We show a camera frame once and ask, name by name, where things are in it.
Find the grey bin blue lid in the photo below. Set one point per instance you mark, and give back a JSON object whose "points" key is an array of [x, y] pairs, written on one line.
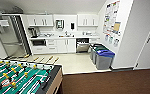
{"points": [[105, 60]]}

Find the small grey bin sign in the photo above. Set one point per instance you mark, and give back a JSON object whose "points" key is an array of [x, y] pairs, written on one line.
{"points": [[116, 42]]}

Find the black wall soap dispenser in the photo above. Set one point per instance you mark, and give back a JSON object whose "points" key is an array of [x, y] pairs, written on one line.
{"points": [[72, 25]]}

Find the kitchen counter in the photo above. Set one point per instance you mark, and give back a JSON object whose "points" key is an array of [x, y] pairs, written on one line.
{"points": [[62, 45]]}

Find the white three-door wall cabinet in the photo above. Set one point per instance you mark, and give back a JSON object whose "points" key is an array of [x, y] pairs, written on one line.
{"points": [[87, 20]]}

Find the open steel dishwasher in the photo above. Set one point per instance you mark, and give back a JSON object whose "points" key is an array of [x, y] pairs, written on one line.
{"points": [[82, 46]]}

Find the white door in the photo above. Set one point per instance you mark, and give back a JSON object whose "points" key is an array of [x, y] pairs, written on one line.
{"points": [[149, 43]]}

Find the small green bin sign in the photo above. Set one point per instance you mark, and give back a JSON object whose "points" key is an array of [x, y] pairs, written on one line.
{"points": [[111, 39]]}

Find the white kitchen wall cabinets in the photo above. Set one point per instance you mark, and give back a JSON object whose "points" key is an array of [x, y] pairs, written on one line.
{"points": [[40, 20]]}

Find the grey bin black lid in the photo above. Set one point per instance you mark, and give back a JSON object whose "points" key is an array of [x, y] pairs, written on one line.
{"points": [[91, 51]]}

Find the brown cork notice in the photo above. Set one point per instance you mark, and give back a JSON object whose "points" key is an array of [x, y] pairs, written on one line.
{"points": [[117, 27]]}

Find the black built-in microwave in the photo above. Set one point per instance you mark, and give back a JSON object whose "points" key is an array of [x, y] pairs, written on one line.
{"points": [[39, 42]]}

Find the chrome faucet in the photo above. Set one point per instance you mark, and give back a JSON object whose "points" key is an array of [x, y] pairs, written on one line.
{"points": [[66, 33]]}

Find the small blue bin sign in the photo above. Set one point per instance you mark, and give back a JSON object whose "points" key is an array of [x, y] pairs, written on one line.
{"points": [[106, 37]]}

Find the black coffee machine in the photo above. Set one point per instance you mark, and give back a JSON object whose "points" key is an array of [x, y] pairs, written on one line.
{"points": [[33, 32]]}

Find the foosball table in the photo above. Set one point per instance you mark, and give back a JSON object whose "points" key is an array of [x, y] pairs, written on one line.
{"points": [[21, 78]]}

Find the grey tall fridge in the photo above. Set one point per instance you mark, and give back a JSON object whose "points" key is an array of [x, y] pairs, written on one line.
{"points": [[11, 35]]}

